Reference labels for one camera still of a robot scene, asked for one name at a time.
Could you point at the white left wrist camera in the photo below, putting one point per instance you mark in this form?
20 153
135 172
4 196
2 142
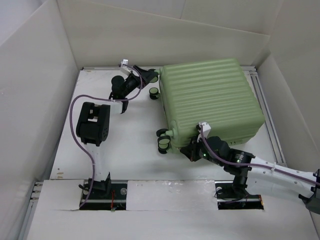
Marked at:
124 67

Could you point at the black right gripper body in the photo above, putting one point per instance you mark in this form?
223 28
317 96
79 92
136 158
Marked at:
198 150

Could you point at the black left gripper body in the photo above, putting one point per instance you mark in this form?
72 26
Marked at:
131 83

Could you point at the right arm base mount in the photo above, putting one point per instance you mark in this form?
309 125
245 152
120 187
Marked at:
232 195

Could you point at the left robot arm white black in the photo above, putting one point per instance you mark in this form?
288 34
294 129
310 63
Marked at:
93 123

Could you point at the green suitcase blue lining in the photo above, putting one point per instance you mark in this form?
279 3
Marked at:
213 91

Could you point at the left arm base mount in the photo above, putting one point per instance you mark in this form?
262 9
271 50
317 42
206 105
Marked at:
105 197

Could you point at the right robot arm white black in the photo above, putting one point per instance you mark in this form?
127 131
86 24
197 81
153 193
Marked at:
254 176

